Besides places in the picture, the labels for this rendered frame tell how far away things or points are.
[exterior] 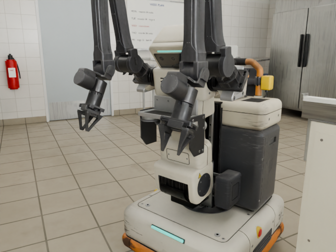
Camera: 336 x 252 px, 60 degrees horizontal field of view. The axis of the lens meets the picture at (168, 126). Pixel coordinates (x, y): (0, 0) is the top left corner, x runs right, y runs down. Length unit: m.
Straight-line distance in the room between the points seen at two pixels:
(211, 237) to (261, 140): 0.47
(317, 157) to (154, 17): 4.75
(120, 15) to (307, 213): 0.96
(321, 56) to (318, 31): 0.36
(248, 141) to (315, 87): 3.71
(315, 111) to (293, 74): 4.36
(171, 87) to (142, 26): 4.53
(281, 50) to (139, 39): 2.42
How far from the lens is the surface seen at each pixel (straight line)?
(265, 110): 1.33
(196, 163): 1.22
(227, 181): 1.29
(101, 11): 1.19
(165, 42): 1.17
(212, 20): 0.97
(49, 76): 4.96
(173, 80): 0.81
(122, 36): 1.25
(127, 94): 5.23
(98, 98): 1.15
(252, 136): 1.36
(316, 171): 0.92
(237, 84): 1.08
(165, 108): 1.23
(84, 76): 1.11
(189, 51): 0.88
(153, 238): 1.45
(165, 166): 1.29
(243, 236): 1.35
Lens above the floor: 1.01
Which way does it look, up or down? 13 degrees down
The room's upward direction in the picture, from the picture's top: straight up
